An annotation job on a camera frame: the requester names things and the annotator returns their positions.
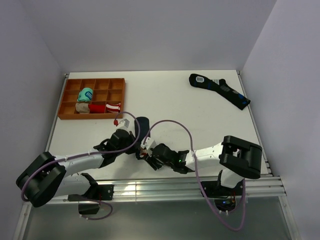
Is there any navy cartoon sock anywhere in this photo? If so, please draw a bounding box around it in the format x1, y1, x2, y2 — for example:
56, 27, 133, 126
134, 116, 150, 160

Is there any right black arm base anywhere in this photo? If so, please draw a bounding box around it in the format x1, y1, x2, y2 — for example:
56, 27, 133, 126
200, 170, 244, 212

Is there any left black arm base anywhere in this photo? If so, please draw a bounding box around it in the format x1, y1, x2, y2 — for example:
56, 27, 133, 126
67, 184, 114, 221

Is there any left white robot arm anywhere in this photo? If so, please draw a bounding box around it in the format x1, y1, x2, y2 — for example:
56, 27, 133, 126
16, 129, 137, 208

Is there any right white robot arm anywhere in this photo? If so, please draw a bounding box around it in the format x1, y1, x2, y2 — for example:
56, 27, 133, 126
140, 135, 262, 195

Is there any red white striped sock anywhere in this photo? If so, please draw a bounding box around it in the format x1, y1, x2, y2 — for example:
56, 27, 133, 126
88, 103, 121, 114

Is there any beige rolled sock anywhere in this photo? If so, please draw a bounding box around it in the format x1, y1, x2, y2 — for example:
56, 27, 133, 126
75, 102, 90, 114

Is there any orange compartment tray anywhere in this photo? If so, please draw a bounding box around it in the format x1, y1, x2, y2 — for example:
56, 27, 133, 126
57, 78, 126, 120

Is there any teal rolled sock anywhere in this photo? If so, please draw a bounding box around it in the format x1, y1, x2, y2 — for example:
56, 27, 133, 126
77, 87, 93, 102

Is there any black blue sports sock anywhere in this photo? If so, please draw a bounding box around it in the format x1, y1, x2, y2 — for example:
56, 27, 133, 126
188, 73, 251, 110

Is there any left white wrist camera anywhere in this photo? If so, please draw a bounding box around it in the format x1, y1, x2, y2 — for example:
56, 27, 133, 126
113, 118, 130, 131

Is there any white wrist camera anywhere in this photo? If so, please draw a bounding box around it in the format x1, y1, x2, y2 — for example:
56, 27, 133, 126
113, 118, 130, 131
140, 137, 157, 152

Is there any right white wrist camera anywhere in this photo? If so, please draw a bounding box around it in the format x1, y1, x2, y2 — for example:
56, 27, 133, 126
140, 137, 157, 152

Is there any aluminium front rail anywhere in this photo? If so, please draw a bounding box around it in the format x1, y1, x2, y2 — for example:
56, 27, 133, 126
97, 176, 287, 203

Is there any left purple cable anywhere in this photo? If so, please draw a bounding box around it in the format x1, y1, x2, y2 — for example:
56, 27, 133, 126
21, 111, 141, 221

